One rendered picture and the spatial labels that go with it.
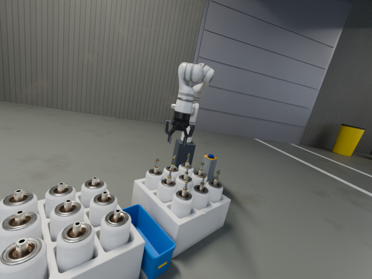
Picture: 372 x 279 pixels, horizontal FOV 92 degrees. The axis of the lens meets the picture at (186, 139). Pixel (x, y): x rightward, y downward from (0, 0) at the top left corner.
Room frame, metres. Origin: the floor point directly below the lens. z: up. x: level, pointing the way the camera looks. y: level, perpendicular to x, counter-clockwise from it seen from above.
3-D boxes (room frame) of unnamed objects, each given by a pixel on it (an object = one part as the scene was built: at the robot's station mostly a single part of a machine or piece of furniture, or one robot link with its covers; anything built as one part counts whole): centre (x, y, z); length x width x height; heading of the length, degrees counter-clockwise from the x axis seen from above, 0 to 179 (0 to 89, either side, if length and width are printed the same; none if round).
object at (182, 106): (0.83, 0.04, 0.64); 0.11 x 0.09 x 0.06; 17
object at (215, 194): (0.90, -0.21, 0.16); 0.10 x 0.10 x 0.18
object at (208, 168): (1.16, -0.19, 0.16); 0.07 x 0.07 x 0.31; 46
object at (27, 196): (0.50, 0.51, 0.25); 0.08 x 0.08 x 0.01
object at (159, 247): (0.64, 0.09, 0.06); 0.30 x 0.11 x 0.12; 47
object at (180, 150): (1.46, 0.00, 0.15); 0.14 x 0.14 x 0.30; 18
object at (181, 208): (0.73, -0.04, 0.16); 0.10 x 0.10 x 0.18
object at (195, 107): (1.46, 0.00, 0.54); 0.09 x 0.09 x 0.17; 7
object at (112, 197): (0.59, 0.26, 0.25); 0.08 x 0.08 x 0.01
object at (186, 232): (0.90, -0.04, 0.09); 0.39 x 0.39 x 0.18; 46
